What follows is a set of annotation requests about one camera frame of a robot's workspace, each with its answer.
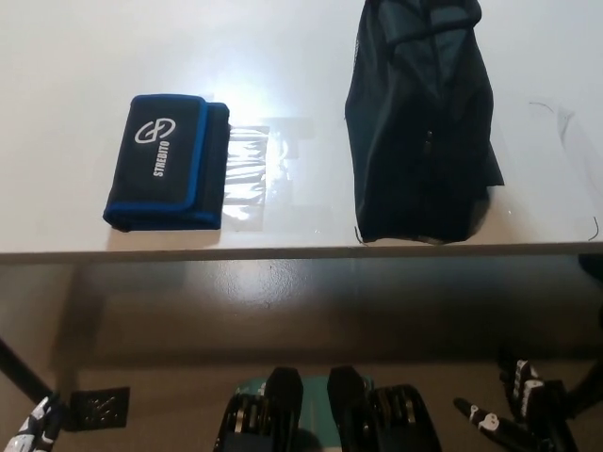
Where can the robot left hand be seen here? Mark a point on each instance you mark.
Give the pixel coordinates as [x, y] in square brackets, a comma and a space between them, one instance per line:
[35, 426]

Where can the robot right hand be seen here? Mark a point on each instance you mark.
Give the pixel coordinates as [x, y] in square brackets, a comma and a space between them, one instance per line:
[527, 424]

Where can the black fabric lunch bag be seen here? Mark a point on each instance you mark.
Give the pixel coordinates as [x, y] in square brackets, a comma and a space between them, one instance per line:
[414, 155]

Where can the clear plastic film sheet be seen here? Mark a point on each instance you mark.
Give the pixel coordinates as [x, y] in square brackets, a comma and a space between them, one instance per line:
[542, 188]

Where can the black blue-trimmed Strebito case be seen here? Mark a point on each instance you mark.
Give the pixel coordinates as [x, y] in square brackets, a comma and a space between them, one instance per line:
[160, 165]

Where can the clear tape patch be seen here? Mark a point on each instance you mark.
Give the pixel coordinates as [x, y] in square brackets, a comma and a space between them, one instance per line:
[247, 174]

